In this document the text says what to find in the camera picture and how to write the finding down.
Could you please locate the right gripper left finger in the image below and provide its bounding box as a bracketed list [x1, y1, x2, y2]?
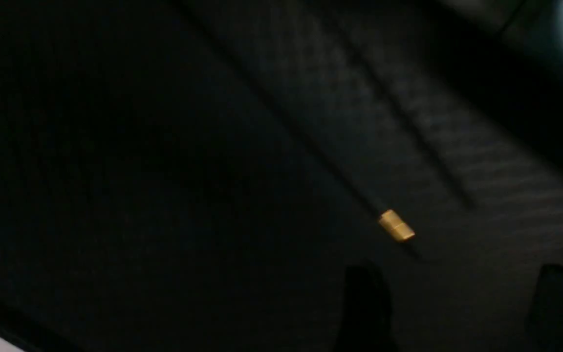
[333, 264, 400, 352]

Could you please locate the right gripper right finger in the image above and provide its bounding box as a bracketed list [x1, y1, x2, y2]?
[526, 264, 563, 352]

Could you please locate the black serving tray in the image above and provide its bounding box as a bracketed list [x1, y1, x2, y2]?
[0, 0, 563, 352]

